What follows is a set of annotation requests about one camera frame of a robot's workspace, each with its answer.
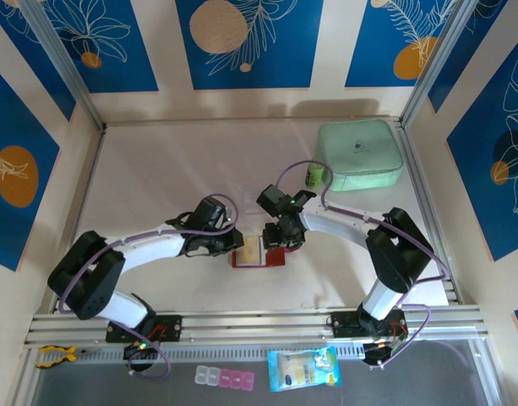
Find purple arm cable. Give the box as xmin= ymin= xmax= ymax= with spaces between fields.
xmin=57 ymin=193 xmax=243 ymax=378
xmin=277 ymin=160 xmax=450 ymax=367

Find aluminium frame post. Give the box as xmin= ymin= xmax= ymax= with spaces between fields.
xmin=400 ymin=0 xmax=482 ymax=128
xmin=19 ymin=0 xmax=107 ymax=130

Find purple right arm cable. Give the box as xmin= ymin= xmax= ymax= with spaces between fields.
xmin=277 ymin=160 xmax=450 ymax=367

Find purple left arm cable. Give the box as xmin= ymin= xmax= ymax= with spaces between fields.
xmin=57 ymin=193 xmax=243 ymax=378

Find white and pink pill organizer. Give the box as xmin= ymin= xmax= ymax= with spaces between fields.
xmin=194 ymin=365 xmax=256 ymax=391

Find aluminium side rail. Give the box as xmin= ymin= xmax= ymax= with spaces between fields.
xmin=51 ymin=124 xmax=107 ymax=314
xmin=395 ymin=120 xmax=461 ymax=305

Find black controller board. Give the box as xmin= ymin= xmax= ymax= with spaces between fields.
xmin=123 ymin=340 xmax=161 ymax=361
xmin=363 ymin=327 xmax=408 ymax=365

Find grey slotted cable duct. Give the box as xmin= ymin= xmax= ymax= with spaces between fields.
xmin=74 ymin=343 xmax=368 ymax=361

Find blue and white snack packet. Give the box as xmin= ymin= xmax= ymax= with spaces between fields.
xmin=267 ymin=346 xmax=342 ymax=393

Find mint green zip pouch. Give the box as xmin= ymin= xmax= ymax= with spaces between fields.
xmin=316 ymin=118 xmax=403 ymax=194

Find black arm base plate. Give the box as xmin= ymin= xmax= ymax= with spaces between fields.
xmin=329 ymin=310 xmax=407 ymax=339
xmin=105 ymin=315 xmax=183 ymax=343

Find small green bottle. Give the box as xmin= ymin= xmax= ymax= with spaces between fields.
xmin=304 ymin=158 xmax=326 ymax=189

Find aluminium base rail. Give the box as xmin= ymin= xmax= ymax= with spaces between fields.
xmin=24 ymin=306 xmax=490 ymax=350

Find yellow handled pliers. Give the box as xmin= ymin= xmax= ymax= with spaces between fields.
xmin=34 ymin=344 xmax=97 ymax=369

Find red leather card holder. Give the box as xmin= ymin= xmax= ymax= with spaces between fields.
xmin=231 ymin=235 xmax=304 ymax=270

